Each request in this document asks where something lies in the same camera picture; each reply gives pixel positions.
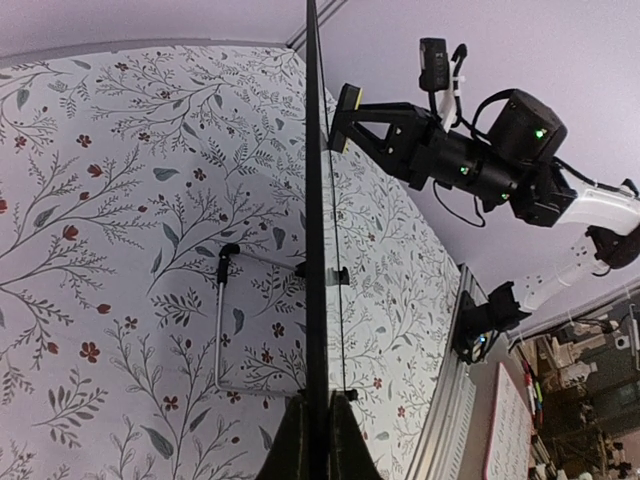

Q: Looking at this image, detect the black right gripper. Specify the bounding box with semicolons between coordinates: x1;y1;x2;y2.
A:
339;89;575;227

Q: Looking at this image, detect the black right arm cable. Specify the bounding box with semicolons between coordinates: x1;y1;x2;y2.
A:
432;43;601;229

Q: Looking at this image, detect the metal wire whiteboard stand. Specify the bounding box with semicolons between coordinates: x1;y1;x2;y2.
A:
213;243;306;399

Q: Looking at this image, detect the yellow black whiteboard eraser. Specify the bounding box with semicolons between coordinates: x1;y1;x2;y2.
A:
328;84;366;154

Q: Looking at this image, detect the white whiteboard black frame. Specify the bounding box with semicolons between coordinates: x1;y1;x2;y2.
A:
304;1;344;404

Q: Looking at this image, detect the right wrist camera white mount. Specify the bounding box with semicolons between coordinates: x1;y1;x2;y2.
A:
419;37;468;132

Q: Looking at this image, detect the white red-lettered sign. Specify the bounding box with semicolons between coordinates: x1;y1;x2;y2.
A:
484;362;532;480

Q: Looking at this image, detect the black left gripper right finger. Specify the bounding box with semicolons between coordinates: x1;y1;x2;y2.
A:
329;392;381;480

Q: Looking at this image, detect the aluminium front rail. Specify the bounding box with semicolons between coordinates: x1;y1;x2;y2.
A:
406;264;476;480

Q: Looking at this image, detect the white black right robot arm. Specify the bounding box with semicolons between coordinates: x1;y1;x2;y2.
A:
329;84;639;326

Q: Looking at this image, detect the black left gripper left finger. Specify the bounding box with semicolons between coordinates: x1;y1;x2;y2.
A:
256;395;306;480

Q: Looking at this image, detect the black whiteboard stand foot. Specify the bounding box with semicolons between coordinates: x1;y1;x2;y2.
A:
345;389;358;401
325;267;350;286

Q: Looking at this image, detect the aluminium corner post right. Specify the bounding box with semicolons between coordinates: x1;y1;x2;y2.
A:
285;0;348;51

